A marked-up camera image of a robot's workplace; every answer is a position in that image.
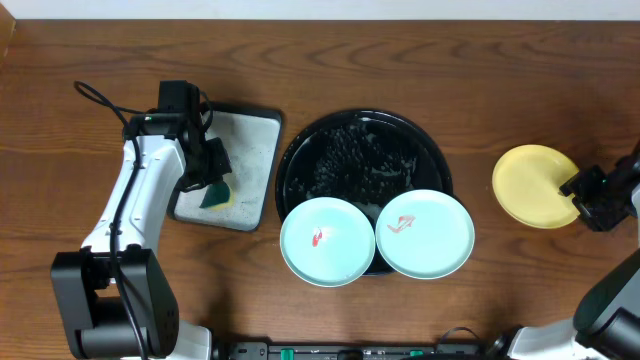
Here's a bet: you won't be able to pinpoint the green yellow sponge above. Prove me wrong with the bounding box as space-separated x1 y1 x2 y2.
199 181 234 210

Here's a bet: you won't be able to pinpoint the light green plate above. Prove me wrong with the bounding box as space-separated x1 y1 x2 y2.
375 190 475 280
280 197 376 288

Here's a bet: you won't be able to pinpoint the black round tray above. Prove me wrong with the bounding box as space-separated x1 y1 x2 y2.
274 108 455 277

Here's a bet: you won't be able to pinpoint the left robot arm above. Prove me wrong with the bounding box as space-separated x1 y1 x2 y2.
51 80 231 359

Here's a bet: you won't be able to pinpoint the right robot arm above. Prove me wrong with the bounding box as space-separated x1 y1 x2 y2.
485 148 639 359

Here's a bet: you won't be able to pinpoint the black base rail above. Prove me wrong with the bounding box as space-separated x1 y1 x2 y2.
211 332 505 360

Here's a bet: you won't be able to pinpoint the yellow plate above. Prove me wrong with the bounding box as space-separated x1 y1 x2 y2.
491 144 579 229

